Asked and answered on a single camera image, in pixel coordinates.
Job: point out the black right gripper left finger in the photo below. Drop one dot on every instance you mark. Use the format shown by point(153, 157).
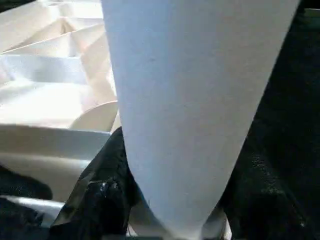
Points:
point(100, 200)

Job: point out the white plastic table top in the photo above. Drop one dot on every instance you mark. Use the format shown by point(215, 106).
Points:
point(50, 95)

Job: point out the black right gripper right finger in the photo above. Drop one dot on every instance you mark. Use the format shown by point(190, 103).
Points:
point(270, 205)

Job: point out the black work mat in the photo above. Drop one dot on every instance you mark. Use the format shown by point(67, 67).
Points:
point(290, 110)

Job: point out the white plastic table leg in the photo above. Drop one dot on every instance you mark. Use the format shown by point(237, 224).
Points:
point(190, 100)

